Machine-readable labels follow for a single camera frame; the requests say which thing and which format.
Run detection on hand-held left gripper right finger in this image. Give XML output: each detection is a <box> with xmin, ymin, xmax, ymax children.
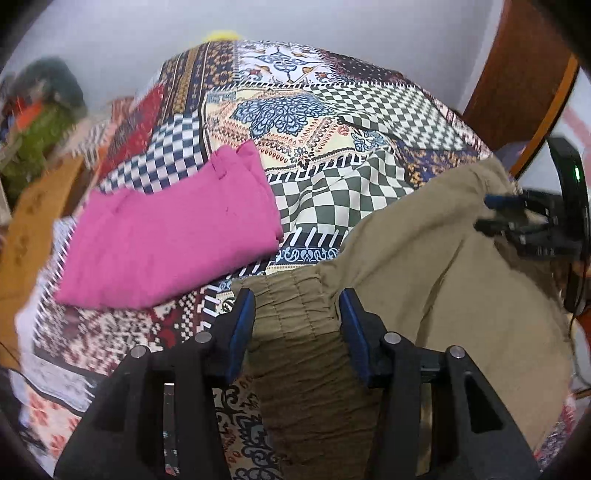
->
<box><xmin>338</xmin><ymin>286</ymin><xmax>542</xmax><ymax>480</ymax></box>

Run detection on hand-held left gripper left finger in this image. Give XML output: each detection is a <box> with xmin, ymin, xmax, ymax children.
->
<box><xmin>54</xmin><ymin>287</ymin><xmax>256</xmax><ymax>480</ymax></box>

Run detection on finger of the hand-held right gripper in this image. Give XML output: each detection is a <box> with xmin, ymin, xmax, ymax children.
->
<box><xmin>484</xmin><ymin>188</ymin><xmax>563</xmax><ymax>216</ymax></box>
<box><xmin>474</xmin><ymin>216</ymin><xmax>563</xmax><ymax>246</ymax></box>

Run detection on khaki pants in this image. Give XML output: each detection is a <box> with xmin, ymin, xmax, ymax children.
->
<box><xmin>231</xmin><ymin>157</ymin><xmax>578</xmax><ymax>468</ymax></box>

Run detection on pink folded garment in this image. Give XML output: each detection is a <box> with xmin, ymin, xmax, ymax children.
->
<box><xmin>55</xmin><ymin>141</ymin><xmax>284</xmax><ymax>310</ymax></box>

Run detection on orange wooden wardrobe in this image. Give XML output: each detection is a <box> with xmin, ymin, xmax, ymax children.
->
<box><xmin>462</xmin><ymin>0</ymin><xmax>580</xmax><ymax>153</ymax></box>

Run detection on white floral sheet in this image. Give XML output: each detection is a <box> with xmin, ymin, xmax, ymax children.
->
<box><xmin>16</xmin><ymin>360</ymin><xmax>95</xmax><ymax>467</ymax></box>

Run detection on patchwork patterned blanket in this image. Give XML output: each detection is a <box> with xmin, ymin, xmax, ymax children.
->
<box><xmin>14</xmin><ymin>39</ymin><xmax>578</xmax><ymax>480</ymax></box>

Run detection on orange striped pillow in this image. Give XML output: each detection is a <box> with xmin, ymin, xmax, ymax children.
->
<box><xmin>76</xmin><ymin>95</ymin><xmax>148</xmax><ymax>155</ymax></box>

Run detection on green patterned cloth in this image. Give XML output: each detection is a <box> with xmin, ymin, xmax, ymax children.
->
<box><xmin>0</xmin><ymin>104</ymin><xmax>77</xmax><ymax>204</ymax></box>

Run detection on grey garment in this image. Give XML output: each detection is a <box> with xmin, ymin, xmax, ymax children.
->
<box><xmin>21</xmin><ymin>55</ymin><xmax>86</xmax><ymax>109</ymax></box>

